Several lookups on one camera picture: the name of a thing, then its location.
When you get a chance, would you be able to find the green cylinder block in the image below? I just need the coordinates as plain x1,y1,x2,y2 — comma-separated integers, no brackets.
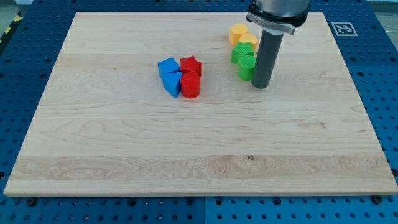
238,55,256,81

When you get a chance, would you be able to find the red cylinder block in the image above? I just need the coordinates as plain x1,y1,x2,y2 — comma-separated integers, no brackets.
180,72,200,98

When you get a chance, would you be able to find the light wooden board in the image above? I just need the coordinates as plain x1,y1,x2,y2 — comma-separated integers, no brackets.
4,12,397,197

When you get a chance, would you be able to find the green star block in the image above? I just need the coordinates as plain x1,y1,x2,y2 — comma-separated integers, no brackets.
230,42,254,64

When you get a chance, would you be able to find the blue triangular block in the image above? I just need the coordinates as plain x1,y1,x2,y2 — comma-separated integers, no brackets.
162,72,183,98

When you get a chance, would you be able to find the yellow round block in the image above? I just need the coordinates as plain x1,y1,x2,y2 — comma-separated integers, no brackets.
239,33,259,50

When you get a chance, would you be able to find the yellow black hazard tape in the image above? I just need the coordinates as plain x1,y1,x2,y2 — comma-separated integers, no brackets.
1,11,24,45

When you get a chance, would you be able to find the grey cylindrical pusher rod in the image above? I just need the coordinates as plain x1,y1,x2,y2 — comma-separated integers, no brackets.
251,30,284,89

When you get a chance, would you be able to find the blue cube block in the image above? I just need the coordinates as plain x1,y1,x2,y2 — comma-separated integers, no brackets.
157,57,180,78

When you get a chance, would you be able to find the yellow hexagon block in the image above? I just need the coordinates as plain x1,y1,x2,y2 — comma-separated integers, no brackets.
229,24,249,46

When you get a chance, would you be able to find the white fiducial marker tag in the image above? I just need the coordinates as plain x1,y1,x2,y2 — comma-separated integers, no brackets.
331,22,358,37

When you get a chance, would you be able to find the red star block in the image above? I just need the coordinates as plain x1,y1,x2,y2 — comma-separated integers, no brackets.
180,55,203,77

